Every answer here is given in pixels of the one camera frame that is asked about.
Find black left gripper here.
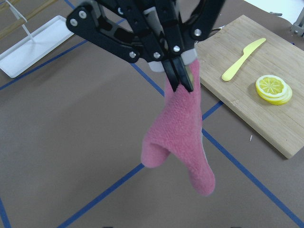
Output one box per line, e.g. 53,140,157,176
66,0,224,92

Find pink grey-edged cleaning cloth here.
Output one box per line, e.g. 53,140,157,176
141,60,216,196

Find yellow plastic knife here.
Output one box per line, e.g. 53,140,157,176
221,38,266,82

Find bamboo cutting board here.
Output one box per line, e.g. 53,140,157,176
196,15,304,158

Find yellow lemon slices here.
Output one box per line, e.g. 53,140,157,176
256,75,293,105

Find white plastic rack tray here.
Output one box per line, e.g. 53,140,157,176
0,15,74,78

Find wooden rack rod far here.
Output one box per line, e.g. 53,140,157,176
0,0,57,22

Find white rack wire support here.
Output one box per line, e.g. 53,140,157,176
0,0,35,43

